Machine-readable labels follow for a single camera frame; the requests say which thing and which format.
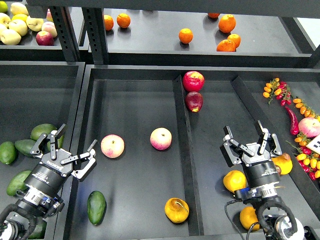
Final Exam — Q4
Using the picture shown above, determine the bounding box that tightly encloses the pink apple right edge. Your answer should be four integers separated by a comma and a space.
298, 117, 320, 138

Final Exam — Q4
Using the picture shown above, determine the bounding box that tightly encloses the green avocado upright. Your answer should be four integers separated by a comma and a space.
47, 135, 65, 151

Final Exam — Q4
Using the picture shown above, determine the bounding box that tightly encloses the dark avocado bottom left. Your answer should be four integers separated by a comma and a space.
28, 220, 47, 240

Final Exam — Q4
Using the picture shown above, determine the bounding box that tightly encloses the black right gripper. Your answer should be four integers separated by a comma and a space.
219, 120, 283, 188

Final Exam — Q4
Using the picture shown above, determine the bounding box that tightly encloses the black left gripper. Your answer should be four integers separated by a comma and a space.
29, 123, 98, 196

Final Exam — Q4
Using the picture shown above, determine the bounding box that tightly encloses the pink apple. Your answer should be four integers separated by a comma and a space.
100, 134, 125, 159
150, 127, 172, 151

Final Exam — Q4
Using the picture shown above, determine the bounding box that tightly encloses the cherry tomato bunch lower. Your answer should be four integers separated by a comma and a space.
286, 132, 320, 181

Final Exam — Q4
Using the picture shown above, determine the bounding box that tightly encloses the yellow apple front left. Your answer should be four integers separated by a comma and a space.
0, 29, 22, 46

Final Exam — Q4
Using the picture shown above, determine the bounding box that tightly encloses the yellow apple middle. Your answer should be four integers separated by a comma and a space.
8, 19, 28, 37

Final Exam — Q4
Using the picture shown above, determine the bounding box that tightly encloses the black divided centre tray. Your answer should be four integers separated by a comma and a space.
63, 65, 320, 240

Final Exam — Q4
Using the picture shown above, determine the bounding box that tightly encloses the red chili pepper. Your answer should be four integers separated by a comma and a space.
284, 106, 300, 136

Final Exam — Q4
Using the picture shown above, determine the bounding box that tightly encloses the green avocado lower left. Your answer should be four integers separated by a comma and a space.
6, 170, 32, 196

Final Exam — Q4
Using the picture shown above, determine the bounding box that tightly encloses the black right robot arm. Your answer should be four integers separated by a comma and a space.
220, 121, 319, 240

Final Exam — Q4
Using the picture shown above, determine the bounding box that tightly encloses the pink apple left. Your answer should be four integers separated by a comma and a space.
100, 134, 125, 159

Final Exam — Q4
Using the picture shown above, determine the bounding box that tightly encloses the pale peach on shelf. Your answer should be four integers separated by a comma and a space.
41, 21, 58, 38

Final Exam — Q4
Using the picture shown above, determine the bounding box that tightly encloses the red apple on shelf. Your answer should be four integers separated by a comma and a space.
35, 31, 54, 46

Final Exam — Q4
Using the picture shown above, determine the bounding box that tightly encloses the light green avocado far left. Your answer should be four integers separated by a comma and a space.
0, 141, 18, 165

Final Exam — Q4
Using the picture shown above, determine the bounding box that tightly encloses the black shelf post right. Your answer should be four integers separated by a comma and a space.
81, 7, 110, 65

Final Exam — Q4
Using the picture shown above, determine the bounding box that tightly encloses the black shelf post left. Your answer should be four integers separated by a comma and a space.
49, 6, 81, 62

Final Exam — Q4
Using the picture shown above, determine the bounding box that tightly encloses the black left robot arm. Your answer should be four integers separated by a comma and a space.
0, 124, 98, 240

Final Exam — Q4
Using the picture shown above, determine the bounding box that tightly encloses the small orange right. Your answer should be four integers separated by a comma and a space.
227, 33, 242, 49

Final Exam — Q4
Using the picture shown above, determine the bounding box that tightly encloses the bright red apple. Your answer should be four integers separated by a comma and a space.
182, 71, 205, 92

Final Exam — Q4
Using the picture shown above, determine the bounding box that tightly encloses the black shelf post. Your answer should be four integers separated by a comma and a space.
49, 6, 81, 62
81, 7, 110, 65

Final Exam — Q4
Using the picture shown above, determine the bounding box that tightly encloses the cherry tomato bunch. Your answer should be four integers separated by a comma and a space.
286, 132, 320, 181
262, 77, 292, 106

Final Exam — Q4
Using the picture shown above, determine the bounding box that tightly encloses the cherry tomato bunch top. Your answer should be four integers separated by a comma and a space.
262, 77, 292, 106

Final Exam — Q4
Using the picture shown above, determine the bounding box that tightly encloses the yellow apple right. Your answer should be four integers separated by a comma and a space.
26, 16, 44, 32

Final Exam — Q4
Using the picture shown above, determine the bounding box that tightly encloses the yellow pear with brown top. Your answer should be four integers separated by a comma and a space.
271, 153, 293, 175

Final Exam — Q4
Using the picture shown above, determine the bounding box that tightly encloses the green avocado top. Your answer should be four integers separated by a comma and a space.
30, 123, 57, 141

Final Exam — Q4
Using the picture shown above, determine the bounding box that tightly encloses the orange centre shelf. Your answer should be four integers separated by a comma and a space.
178, 28, 194, 44

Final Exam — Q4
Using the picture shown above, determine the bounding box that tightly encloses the dark red apple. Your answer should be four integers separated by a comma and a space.
185, 91, 204, 113

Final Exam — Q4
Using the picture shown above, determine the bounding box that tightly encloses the dark green avocado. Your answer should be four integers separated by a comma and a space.
87, 190, 107, 225
14, 139, 36, 157

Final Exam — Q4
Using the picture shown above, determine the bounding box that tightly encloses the white label card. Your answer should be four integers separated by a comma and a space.
306, 135, 320, 154

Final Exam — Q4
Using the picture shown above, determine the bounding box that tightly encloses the orange front right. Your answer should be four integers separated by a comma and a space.
216, 39, 236, 52

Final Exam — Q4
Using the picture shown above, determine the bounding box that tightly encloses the pink apple centre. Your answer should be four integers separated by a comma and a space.
150, 127, 172, 151

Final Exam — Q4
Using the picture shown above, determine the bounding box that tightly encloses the yellow pear bottom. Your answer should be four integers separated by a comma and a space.
239, 206, 260, 231

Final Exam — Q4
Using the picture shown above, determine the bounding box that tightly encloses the black upper left shelf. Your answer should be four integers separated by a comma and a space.
0, 7, 89, 62

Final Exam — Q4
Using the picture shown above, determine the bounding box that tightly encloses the black left tray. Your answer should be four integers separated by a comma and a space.
0, 61, 85, 240

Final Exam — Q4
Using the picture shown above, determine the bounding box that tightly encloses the orange cherry tomato vine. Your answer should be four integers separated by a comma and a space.
292, 97, 320, 121

